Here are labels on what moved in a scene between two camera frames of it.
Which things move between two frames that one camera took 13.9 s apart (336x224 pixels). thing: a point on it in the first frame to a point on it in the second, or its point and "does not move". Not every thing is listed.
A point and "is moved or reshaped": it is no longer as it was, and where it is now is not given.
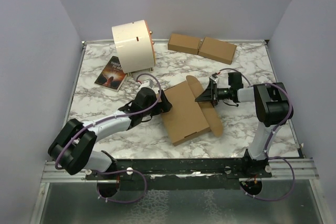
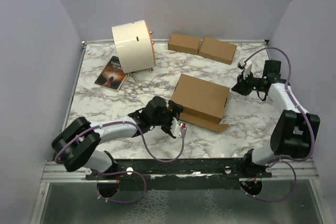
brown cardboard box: [188, 117] is moved or reshaped
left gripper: [163, 107] to [177, 109]
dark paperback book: [112, 75] does not move
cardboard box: [184, 43] does not move
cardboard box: [218, 50] does not move
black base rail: [178, 173] does not move
